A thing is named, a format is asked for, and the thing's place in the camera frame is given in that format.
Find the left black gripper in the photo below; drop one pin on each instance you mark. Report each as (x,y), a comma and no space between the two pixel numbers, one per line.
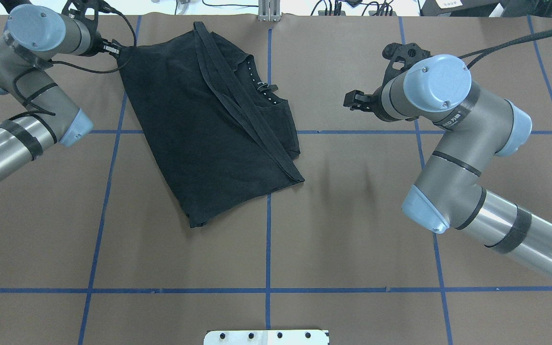
(97,43)

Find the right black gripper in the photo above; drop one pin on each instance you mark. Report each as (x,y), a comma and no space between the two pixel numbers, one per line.
(376,102)

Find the black graphic t-shirt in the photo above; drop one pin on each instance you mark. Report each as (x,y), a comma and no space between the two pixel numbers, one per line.
(219,134)

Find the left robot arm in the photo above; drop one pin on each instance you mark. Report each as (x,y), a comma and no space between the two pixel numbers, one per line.
(33,36)

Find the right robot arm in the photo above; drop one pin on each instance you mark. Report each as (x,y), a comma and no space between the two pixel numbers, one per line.
(478,125)

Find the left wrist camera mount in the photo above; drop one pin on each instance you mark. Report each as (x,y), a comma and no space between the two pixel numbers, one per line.
(87,10)

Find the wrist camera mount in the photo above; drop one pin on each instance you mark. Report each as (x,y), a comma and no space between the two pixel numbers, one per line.
(87,10)
(402,57)

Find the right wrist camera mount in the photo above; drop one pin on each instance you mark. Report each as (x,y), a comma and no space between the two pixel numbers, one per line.
(402,57)

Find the aluminium profile post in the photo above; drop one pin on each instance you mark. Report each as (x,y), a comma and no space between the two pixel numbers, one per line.
(269,11)

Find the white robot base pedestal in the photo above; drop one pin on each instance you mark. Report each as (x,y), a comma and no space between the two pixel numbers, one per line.
(268,337)

